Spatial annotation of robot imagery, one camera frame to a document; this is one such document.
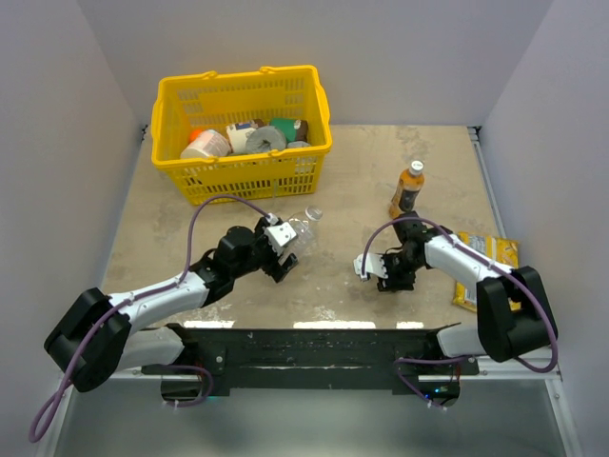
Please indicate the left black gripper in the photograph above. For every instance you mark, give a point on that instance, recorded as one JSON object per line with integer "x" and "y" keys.
{"x": 261, "y": 237}

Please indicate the white bottle orange cap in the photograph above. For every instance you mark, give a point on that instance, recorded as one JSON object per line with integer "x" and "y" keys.
{"x": 207, "y": 143}

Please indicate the orange drink bottle blue label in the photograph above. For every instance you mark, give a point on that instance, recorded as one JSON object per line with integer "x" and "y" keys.
{"x": 406, "y": 193}

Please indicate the brown packet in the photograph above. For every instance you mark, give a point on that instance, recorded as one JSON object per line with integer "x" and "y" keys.
{"x": 301, "y": 130}

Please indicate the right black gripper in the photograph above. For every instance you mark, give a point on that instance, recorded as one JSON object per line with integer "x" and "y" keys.
{"x": 393, "y": 283}

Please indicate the clear plastic bottle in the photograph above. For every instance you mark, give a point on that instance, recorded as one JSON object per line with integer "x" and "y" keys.
{"x": 305, "y": 224}

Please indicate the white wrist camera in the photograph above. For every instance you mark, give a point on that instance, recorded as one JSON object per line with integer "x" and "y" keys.
{"x": 370, "y": 265}
{"x": 280, "y": 235}

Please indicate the white labelled carton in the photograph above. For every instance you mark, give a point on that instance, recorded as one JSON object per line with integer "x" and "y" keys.
{"x": 238, "y": 133}

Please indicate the small white bottle cap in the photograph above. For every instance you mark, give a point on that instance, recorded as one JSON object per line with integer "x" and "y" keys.
{"x": 416, "y": 167}

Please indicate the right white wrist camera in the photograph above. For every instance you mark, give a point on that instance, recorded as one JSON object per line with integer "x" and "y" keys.
{"x": 370, "y": 265}

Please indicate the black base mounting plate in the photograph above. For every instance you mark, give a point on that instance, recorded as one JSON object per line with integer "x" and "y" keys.
{"x": 217, "y": 361}

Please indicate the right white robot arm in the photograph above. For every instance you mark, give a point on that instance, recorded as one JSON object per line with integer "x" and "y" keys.
{"x": 514, "y": 319}

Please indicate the yellow plastic shopping basket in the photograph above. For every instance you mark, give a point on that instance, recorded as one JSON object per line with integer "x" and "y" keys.
{"x": 214, "y": 100}

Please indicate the grey tape roll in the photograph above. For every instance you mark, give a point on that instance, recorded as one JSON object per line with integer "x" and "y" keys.
{"x": 265, "y": 139}

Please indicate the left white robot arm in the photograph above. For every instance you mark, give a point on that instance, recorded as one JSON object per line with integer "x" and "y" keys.
{"x": 90, "y": 341}

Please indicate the green packet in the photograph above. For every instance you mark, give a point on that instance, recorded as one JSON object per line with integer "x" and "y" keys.
{"x": 289, "y": 127}

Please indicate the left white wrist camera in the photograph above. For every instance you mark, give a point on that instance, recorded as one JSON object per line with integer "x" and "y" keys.
{"x": 280, "y": 235}

